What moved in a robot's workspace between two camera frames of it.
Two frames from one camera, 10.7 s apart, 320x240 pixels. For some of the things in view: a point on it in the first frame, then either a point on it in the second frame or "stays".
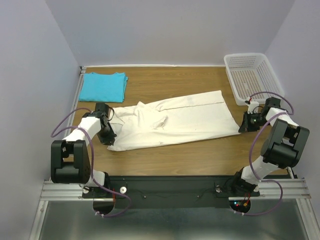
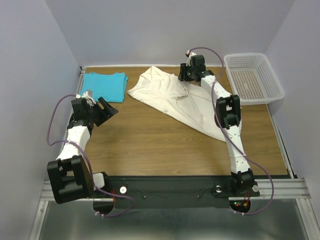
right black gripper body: (254, 121) -> (190, 71)
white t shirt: (171, 120) -> (186, 102)
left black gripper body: (106, 134) -> (91, 114)
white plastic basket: (249, 73) stays
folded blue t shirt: (105, 88) stays
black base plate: (207, 192) stays
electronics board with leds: (243, 205) stays
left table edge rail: (77, 93) stays
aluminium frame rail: (297, 189) stays
